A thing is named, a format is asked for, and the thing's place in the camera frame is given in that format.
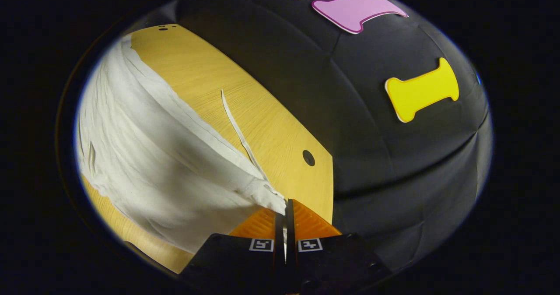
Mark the black backdrop cloth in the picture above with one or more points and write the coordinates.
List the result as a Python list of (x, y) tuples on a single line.
[(350, 133)]

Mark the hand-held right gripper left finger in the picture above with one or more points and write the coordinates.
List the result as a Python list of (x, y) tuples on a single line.
[(280, 229)]

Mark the white jeans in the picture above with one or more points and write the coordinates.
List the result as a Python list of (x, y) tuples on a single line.
[(153, 155)]

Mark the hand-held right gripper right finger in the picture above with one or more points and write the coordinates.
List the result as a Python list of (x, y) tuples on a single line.
[(291, 242)]

